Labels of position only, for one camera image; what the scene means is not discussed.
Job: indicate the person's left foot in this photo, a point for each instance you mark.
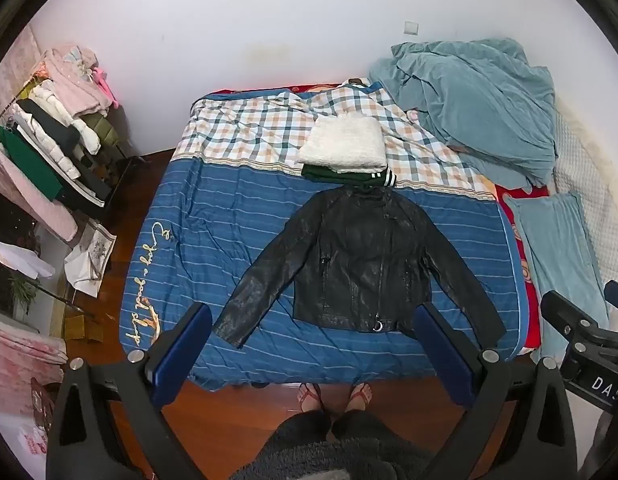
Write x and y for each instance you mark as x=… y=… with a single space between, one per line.
x=309 y=395

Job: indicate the white paper bag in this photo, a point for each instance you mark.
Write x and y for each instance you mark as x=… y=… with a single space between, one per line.
x=91 y=255

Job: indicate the person's foot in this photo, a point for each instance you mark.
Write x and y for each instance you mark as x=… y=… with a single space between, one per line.
x=309 y=395
x=358 y=396

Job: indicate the pink floral cloth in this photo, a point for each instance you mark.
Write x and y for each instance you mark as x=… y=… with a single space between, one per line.
x=19 y=360

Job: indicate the pink fluffy coat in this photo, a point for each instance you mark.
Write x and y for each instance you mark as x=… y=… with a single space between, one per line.
x=71 y=82

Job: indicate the black leather jacket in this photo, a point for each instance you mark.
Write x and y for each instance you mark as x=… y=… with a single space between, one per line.
x=359 y=260

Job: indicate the hot pink garment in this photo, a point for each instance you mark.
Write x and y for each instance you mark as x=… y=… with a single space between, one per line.
x=108 y=87

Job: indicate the teal blanket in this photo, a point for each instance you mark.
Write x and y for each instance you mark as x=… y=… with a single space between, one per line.
x=479 y=105

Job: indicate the white puffer jacket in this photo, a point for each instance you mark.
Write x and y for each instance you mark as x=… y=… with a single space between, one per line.
x=54 y=97

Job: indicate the olive puffer jacket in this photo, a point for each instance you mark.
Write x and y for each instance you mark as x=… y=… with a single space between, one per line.
x=103 y=127

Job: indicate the cardboard box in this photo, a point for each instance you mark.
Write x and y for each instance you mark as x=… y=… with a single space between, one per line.
x=86 y=327

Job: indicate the green folded striped-cuff garment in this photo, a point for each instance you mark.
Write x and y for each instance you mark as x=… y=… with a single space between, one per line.
x=339 y=177

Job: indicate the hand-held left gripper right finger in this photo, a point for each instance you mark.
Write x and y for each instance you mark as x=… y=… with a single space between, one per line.
x=436 y=350

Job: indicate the green hanging coat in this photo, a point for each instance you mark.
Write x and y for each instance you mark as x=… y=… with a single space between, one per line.
x=29 y=160

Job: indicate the white wall switch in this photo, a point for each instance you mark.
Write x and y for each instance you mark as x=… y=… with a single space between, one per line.
x=411 y=27

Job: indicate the white quilted headboard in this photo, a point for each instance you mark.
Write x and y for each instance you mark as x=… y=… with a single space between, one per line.
x=584 y=170

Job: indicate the metal clothes rack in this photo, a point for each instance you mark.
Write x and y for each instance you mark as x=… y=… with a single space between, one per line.
x=121 y=170

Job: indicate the white hanging garment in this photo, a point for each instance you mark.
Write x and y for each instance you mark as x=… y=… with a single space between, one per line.
x=19 y=257

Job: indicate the white fluffy folded garment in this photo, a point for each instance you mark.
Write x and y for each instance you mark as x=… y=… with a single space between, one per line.
x=344 y=142

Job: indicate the pink plush robe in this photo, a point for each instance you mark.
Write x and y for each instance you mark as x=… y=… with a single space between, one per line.
x=34 y=205

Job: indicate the blue striped plaid duvet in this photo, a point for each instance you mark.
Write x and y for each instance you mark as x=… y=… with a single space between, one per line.
x=214 y=220

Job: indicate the black hanging coat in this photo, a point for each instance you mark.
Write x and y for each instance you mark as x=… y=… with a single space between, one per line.
x=46 y=122

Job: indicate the person's right foot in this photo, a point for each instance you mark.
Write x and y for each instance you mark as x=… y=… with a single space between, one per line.
x=358 y=396

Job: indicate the teal pillow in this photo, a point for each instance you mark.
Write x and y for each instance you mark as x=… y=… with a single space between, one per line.
x=559 y=255

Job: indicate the pink floral curtain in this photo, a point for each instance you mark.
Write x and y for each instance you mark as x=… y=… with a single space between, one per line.
x=14 y=75

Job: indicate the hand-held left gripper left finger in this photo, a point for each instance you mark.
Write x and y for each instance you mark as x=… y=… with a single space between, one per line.
x=186 y=350

